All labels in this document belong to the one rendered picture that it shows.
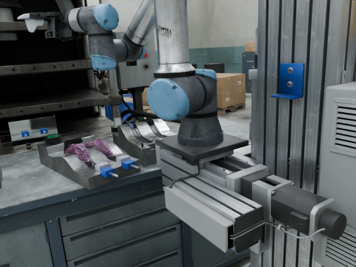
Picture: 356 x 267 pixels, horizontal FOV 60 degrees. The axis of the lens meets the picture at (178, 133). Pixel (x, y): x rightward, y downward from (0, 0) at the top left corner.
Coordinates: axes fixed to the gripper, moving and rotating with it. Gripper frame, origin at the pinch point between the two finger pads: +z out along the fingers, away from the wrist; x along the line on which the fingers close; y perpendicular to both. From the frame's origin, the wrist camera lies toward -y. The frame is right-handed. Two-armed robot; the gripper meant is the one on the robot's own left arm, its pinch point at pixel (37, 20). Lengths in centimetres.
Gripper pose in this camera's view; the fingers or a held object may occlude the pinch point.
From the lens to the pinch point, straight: 126.2
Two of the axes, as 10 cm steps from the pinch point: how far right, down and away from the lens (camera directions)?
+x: 5.2, -1.2, 8.5
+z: -8.6, -0.9, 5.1
